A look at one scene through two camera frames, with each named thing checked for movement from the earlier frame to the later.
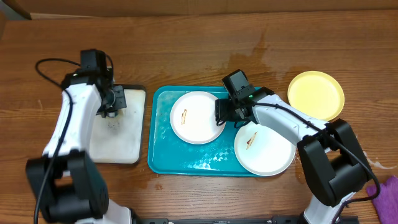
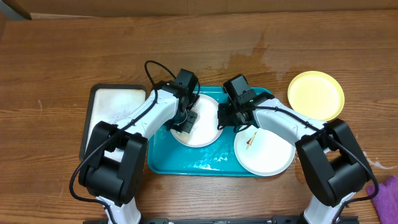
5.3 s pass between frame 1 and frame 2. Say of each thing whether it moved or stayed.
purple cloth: stayed
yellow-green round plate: stayed
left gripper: moved
